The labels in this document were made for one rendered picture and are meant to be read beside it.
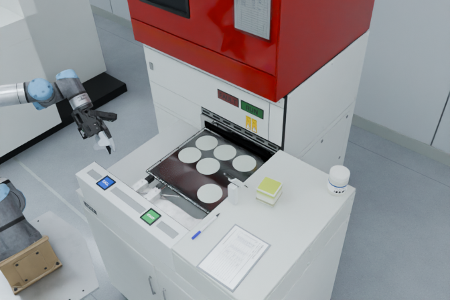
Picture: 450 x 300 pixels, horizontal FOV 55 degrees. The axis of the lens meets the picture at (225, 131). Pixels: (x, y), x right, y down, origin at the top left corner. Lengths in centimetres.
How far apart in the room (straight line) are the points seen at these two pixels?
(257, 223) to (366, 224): 140
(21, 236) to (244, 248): 74
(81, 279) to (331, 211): 91
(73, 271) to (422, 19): 236
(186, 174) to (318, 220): 58
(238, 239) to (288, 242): 17
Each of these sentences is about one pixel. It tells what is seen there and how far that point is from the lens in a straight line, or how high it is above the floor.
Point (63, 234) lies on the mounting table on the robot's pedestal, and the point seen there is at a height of 82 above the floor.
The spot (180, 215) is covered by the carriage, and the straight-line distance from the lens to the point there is 167.
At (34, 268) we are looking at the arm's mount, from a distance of 168.
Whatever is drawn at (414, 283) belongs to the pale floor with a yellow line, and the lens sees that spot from 268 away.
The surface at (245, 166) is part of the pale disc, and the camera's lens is 181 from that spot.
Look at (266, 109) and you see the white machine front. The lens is 172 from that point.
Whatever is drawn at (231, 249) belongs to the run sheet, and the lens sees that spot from 146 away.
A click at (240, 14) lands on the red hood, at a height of 153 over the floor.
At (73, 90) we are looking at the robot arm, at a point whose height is 125.
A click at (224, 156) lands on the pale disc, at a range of 185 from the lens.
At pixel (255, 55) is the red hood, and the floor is 139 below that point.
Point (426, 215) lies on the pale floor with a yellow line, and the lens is 301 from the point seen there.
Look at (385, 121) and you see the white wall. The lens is 339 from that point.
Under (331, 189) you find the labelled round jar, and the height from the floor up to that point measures 100.
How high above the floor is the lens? 217
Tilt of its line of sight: 40 degrees down
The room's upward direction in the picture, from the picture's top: 3 degrees counter-clockwise
